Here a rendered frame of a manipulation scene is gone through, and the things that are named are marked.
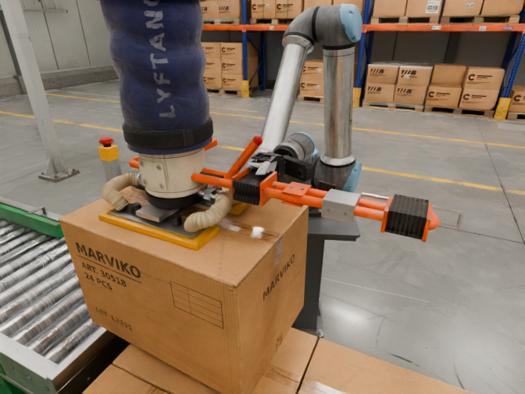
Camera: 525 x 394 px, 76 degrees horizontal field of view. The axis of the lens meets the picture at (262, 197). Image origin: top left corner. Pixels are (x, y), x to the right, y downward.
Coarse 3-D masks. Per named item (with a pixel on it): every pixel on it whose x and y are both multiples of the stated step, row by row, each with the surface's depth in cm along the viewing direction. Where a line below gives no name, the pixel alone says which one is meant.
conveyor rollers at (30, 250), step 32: (0, 224) 193; (0, 256) 170; (32, 256) 166; (64, 256) 164; (0, 288) 147; (32, 288) 144; (64, 288) 145; (0, 320) 131; (64, 320) 129; (64, 352) 118
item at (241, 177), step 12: (252, 168) 86; (240, 180) 82; (252, 180) 81; (264, 180) 78; (276, 180) 83; (240, 192) 81; (252, 192) 79; (264, 192) 79; (252, 204) 79; (264, 204) 80
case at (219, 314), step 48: (96, 240) 90; (144, 240) 85; (240, 240) 84; (288, 240) 91; (96, 288) 101; (144, 288) 88; (192, 288) 77; (240, 288) 71; (288, 288) 100; (144, 336) 99; (192, 336) 86; (240, 336) 76; (240, 384) 84
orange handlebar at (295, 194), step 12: (216, 144) 115; (204, 168) 90; (192, 180) 88; (204, 180) 86; (216, 180) 84; (228, 180) 83; (276, 192) 77; (288, 192) 76; (300, 192) 76; (312, 192) 78; (324, 192) 77; (288, 204) 77; (300, 204) 76; (312, 204) 74; (360, 204) 73; (372, 204) 72; (384, 204) 71; (360, 216) 70; (372, 216) 69; (432, 216) 67; (432, 228) 65
